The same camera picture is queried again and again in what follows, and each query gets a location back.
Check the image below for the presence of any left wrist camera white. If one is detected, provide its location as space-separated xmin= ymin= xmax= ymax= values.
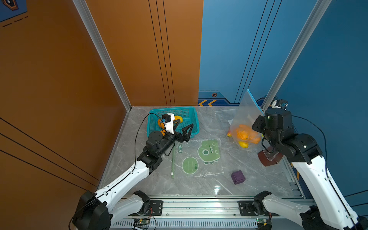
xmin=162 ymin=113 xmax=174 ymax=134

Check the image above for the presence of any clear bags stack green print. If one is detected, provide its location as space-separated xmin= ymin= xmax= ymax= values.
xmin=171 ymin=140 xmax=224 ymax=179

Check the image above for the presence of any dark red box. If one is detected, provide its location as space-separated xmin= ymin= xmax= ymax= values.
xmin=257 ymin=147 xmax=283 ymax=167

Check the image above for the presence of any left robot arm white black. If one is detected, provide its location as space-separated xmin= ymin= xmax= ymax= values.
xmin=69 ymin=120 xmax=194 ymax=230

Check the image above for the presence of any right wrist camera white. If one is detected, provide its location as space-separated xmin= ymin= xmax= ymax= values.
xmin=271 ymin=99 xmax=288 ymax=110

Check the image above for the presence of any aluminium rail front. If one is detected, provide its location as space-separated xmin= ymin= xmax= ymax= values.
xmin=81 ymin=198 xmax=323 ymax=220

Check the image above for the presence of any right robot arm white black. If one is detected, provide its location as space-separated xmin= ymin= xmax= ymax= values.
xmin=252 ymin=107 xmax=368 ymax=230

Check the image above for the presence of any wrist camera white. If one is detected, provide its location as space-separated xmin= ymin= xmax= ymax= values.
xmin=162 ymin=113 xmax=174 ymax=134
xmin=271 ymin=99 xmax=288 ymax=110

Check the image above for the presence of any purple cube box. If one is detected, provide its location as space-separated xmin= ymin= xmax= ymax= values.
xmin=231 ymin=170 xmax=246 ymax=185

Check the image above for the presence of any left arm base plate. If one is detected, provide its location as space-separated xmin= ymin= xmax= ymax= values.
xmin=135 ymin=200 xmax=163 ymax=217

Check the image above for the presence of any clear zip-top bag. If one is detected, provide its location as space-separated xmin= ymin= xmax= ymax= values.
xmin=215 ymin=108 xmax=238 ymax=138
xmin=231 ymin=90 xmax=264 ymax=148

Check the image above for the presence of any yellow orange mango back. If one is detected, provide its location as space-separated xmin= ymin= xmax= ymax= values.
xmin=174 ymin=116 xmax=184 ymax=123

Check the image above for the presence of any teal plastic basket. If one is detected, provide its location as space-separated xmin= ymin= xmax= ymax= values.
xmin=147 ymin=106 xmax=200 ymax=138

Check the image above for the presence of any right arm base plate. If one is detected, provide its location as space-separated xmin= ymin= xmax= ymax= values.
xmin=238 ymin=200 xmax=269 ymax=218

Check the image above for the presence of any orange mango later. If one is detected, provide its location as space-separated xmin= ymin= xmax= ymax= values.
xmin=235 ymin=124 xmax=262 ymax=144

